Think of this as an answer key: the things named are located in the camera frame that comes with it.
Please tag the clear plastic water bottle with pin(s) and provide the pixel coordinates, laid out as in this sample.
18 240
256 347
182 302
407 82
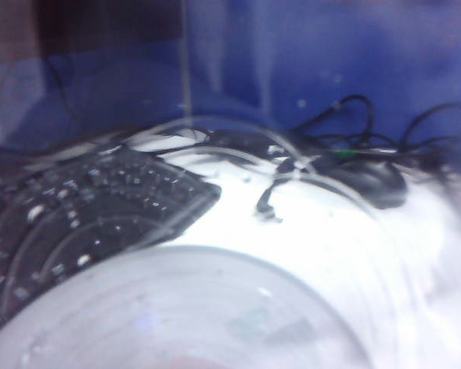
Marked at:
215 307

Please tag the black Logitech keyboard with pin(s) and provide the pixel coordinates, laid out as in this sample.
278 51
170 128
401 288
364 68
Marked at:
119 200

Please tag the black grey Logitech mouse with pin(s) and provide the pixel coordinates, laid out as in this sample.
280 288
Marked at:
372 184

